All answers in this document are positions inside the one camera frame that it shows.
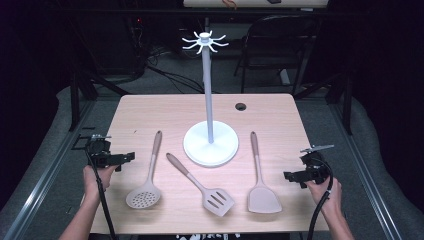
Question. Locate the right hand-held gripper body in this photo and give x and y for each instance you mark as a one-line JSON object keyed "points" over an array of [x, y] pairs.
{"points": [[316, 168]]}

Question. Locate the beige solid spatula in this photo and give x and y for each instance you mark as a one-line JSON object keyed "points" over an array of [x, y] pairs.
{"points": [[263, 200]]}

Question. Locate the white utensil rack stand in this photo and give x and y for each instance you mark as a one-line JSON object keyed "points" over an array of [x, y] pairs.
{"points": [[210, 100]]}

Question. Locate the beige skimmer spoon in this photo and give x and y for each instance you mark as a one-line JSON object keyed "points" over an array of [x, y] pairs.
{"points": [[144, 198]]}

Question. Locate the black folding chair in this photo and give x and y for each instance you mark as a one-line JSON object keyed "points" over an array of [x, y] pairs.
{"points": [[276, 36]]}

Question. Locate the person's left hand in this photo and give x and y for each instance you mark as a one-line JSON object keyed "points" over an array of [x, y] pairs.
{"points": [[91, 181]]}

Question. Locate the aluminium floor rail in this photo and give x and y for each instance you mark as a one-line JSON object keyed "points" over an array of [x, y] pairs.
{"points": [[370, 186], [36, 193]]}

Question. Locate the person's right hand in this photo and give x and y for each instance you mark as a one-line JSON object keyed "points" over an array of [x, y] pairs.
{"points": [[328, 198]]}

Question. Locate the black metal stand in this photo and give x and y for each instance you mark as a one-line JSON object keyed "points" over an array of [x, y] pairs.
{"points": [[75, 100], [348, 103]]}

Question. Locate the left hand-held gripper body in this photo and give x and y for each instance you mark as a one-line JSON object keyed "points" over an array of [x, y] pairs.
{"points": [[100, 153]]}

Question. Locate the beige slotted spatula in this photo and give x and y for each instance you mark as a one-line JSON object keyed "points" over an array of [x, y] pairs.
{"points": [[215, 200]]}

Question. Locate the white desk leg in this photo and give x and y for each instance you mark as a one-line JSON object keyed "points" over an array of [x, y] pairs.
{"points": [[285, 77]]}

